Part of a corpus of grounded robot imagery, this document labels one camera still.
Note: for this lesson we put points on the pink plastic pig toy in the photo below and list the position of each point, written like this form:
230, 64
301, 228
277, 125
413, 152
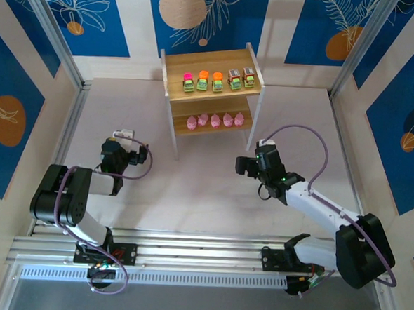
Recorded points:
239, 120
215, 120
227, 119
192, 122
203, 119

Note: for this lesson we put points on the green truck with pink mixer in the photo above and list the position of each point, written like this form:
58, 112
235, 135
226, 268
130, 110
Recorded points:
188, 83

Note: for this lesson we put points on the green truck with ladder box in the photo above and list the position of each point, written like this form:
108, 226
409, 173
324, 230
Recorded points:
249, 78
234, 80

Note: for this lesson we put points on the green truck with orange mixer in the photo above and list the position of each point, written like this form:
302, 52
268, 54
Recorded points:
202, 81
217, 82

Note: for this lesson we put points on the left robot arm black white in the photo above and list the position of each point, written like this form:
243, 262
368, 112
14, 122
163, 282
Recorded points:
71, 196

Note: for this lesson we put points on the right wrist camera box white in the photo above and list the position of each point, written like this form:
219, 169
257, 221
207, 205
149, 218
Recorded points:
266, 143

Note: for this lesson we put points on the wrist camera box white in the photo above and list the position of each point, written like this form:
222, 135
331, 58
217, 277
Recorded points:
124, 136
266, 143

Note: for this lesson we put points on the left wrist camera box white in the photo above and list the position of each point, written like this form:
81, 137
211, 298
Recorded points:
124, 136

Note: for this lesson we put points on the aluminium side rail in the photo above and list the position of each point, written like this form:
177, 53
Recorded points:
340, 135
67, 136

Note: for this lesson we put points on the wooden shelf with white frame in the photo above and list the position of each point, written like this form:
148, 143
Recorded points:
210, 95

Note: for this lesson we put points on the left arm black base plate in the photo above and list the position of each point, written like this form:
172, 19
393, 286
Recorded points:
127, 253

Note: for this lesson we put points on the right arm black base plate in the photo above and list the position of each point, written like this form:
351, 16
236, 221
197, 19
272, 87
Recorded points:
274, 261

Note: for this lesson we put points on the aluminium mounting rail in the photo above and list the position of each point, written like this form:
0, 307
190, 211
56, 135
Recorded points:
201, 253

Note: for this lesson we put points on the aluminium frame post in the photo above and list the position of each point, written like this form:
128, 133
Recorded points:
365, 48
54, 29

